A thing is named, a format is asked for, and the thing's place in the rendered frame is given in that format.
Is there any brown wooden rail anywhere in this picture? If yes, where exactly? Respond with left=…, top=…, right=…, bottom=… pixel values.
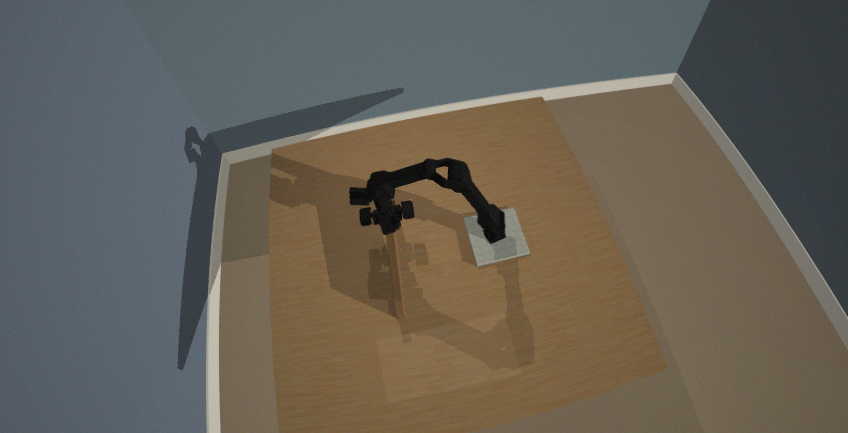
left=386, top=232, right=407, bottom=319

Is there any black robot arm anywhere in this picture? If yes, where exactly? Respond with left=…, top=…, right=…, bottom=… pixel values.
left=349, top=158, right=506, bottom=244

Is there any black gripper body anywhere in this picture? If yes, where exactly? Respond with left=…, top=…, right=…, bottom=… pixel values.
left=360, top=200, right=415, bottom=227

